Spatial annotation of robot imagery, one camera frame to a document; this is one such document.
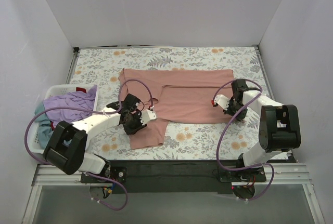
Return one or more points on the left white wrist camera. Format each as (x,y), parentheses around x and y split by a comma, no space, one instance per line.
(147,116)

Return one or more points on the floral tablecloth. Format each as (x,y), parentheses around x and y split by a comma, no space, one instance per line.
(182,141)

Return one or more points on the aluminium front frame rail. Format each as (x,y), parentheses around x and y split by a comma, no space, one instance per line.
(287,196)

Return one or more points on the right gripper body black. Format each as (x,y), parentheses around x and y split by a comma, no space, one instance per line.
(234,109)

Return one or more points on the aluminium table edge rail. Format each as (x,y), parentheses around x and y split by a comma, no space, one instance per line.
(71,65)

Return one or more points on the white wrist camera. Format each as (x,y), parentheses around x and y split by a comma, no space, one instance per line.
(221,101)
(147,116)

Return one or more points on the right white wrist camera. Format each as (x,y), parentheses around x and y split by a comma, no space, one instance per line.
(221,101)

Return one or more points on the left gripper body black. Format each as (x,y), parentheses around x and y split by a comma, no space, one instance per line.
(133,124)

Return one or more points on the teal blue t-shirt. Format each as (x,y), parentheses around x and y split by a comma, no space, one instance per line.
(44,130)

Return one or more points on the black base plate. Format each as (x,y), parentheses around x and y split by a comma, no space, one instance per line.
(156,176)

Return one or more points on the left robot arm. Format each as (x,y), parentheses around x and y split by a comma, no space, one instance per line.
(66,148)

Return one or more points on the lavender t-shirt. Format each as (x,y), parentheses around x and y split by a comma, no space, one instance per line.
(72,104)

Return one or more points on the pink t-shirt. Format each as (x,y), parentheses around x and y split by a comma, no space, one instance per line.
(181,96)

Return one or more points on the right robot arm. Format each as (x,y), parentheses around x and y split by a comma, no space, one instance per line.
(279,130)

